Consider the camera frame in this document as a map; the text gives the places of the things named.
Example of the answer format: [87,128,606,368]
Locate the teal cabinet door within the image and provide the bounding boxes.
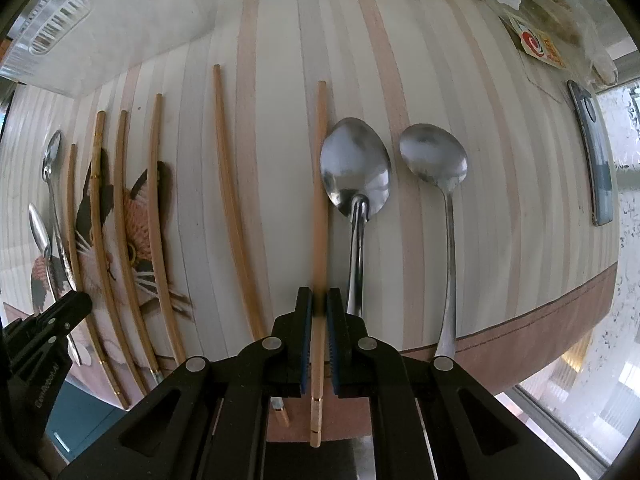
[46,380,126,462]

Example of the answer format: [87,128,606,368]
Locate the steel spoon far left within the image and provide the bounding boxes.
[28,204,84,365]

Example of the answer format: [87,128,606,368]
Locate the cat pattern striped table mat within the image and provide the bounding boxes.
[1,0,618,403]

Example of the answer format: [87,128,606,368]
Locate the plain wooden chopstick slanted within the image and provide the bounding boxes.
[211,63,292,429]

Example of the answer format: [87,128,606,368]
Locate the orange red small card box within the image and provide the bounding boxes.
[506,13,567,70]

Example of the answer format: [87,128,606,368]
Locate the steel spoon patterned handle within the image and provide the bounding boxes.
[41,130,77,290]

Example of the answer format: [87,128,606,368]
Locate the wooden chopstick green band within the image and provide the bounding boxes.
[148,93,186,365]
[113,110,164,385]

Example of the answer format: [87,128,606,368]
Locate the clear plastic organizer bin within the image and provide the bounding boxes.
[1,0,219,98]

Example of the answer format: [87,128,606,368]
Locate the steel spoon far right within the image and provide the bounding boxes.
[399,124,469,372]

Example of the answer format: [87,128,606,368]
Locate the crumpled plastic bag snacks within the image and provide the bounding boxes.
[496,0,626,88]

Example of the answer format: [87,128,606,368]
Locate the blue smartphone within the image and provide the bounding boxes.
[566,79,614,226]

